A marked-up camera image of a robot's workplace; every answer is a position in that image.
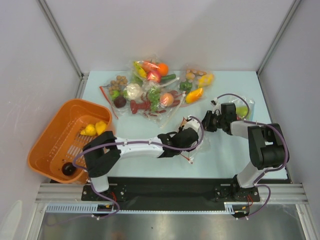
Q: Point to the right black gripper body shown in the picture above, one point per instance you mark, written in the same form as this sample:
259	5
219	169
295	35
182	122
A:
210	121

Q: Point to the zip bag with yellow fruit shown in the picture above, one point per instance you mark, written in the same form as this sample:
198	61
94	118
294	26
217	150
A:
201	145

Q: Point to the zip bag with green pear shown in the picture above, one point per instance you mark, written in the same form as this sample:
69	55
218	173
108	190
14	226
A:
242	109

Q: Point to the yellow fake lemon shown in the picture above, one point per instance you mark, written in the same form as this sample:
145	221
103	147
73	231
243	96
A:
89	130

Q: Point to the dark purple fake fruit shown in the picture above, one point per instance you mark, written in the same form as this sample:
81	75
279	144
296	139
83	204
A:
68	169

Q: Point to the yellow fake pepper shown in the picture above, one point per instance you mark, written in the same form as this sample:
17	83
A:
100	127

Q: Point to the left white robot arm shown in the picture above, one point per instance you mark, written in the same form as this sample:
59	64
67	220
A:
102	153

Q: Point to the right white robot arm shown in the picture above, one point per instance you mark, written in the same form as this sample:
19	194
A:
268	151

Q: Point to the zip bag with yellow peppers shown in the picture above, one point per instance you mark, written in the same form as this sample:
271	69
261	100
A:
195	81

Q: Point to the zip bag with lobster grapes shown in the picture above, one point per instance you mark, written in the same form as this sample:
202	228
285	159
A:
154	102

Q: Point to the zip bag with orange top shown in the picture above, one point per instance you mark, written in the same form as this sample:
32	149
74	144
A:
151	69

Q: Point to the zip bag with cauliflower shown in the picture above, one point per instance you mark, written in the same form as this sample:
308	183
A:
120	91

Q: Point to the orange plastic basket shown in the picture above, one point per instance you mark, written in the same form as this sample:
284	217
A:
61	141

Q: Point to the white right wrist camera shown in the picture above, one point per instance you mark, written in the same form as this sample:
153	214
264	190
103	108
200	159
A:
216	106

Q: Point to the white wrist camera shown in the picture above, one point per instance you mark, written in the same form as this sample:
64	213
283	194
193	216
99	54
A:
191	122
216	106

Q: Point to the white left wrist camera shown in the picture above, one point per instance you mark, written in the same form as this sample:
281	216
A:
191	122

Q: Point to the white cable duct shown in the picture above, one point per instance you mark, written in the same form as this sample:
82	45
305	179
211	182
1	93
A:
101	210

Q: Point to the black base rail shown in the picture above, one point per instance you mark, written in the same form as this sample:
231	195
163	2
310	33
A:
173	193

